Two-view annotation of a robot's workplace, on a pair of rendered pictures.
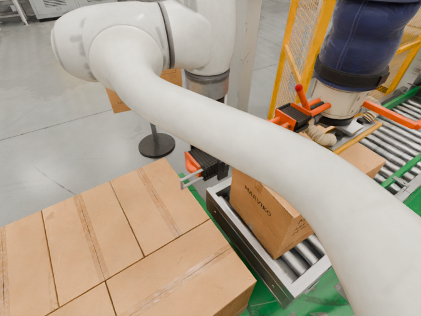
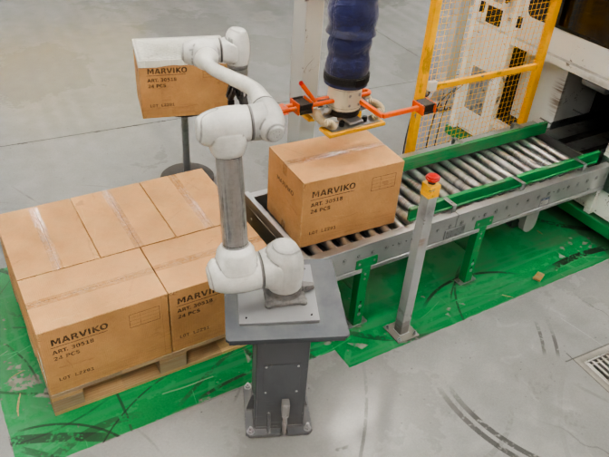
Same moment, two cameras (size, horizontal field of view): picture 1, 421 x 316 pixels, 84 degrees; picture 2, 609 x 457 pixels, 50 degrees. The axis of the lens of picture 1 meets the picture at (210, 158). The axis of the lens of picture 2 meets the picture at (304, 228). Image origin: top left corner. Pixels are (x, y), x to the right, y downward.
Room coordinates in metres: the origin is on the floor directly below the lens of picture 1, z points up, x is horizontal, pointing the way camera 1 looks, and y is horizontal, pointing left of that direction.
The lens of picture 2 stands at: (-2.22, -0.36, 2.62)
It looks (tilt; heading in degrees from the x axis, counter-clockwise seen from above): 36 degrees down; 1
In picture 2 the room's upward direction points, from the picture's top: 4 degrees clockwise
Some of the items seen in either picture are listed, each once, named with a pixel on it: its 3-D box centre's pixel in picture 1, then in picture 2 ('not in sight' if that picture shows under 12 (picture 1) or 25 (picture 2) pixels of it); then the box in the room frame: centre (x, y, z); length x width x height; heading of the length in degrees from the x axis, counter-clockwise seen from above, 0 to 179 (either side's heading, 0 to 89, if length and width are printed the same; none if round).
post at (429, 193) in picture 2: not in sight; (415, 263); (0.49, -0.93, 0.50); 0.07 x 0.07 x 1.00; 34
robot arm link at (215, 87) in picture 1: (207, 80); (237, 70); (0.46, 0.01, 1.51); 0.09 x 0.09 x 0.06
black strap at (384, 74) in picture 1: (350, 66); (346, 74); (0.80, -0.48, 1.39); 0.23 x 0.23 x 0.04
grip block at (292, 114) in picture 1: (291, 118); (301, 105); (0.66, -0.27, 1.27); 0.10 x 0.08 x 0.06; 35
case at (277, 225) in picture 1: (298, 184); (333, 185); (0.79, -0.47, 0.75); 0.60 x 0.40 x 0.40; 121
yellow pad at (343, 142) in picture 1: (348, 130); (352, 123); (0.72, -0.53, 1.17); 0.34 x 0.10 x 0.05; 125
